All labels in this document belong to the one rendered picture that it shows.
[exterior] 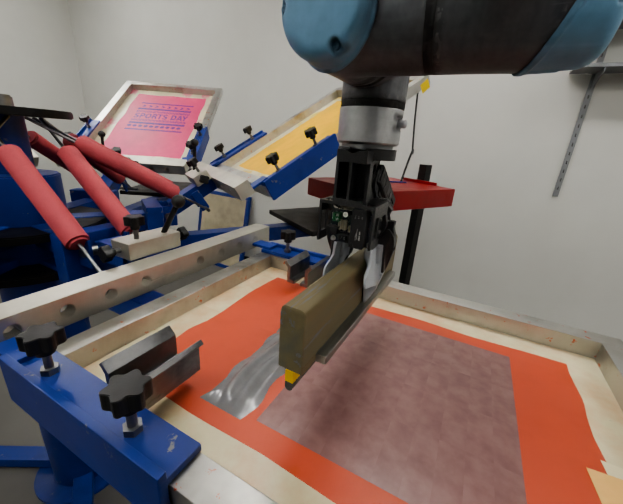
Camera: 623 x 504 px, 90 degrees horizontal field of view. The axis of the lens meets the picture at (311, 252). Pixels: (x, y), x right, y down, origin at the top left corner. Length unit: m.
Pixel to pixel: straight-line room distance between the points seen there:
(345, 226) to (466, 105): 2.09
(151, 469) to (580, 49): 0.45
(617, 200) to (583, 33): 2.28
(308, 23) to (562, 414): 0.57
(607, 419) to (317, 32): 0.61
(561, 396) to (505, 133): 1.95
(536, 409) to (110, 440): 0.54
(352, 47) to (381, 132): 0.13
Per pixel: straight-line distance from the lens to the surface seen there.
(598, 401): 0.68
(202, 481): 0.37
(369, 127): 0.38
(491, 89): 2.44
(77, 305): 0.63
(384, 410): 0.49
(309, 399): 0.48
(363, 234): 0.37
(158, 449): 0.39
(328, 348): 0.37
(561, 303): 2.66
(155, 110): 2.20
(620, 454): 0.60
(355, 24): 0.27
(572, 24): 0.27
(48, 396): 0.48
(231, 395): 0.48
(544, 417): 0.59
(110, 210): 0.94
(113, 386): 0.38
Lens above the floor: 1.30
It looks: 20 degrees down
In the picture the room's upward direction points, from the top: 4 degrees clockwise
